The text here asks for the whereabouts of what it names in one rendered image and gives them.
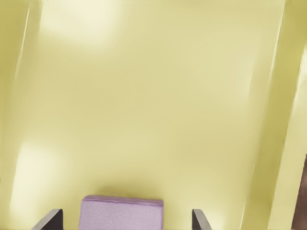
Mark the lilac rectangular sponge block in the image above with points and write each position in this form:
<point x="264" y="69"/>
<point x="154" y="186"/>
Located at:
<point x="120" y="214"/>

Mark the pale yellow tray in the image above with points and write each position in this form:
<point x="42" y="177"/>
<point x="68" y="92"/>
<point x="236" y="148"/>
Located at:
<point x="153" y="95"/>

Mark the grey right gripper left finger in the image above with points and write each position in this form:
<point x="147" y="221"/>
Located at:
<point x="50" y="221"/>

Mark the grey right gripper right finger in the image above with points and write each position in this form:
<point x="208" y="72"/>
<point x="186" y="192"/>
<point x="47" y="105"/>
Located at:
<point x="200" y="220"/>

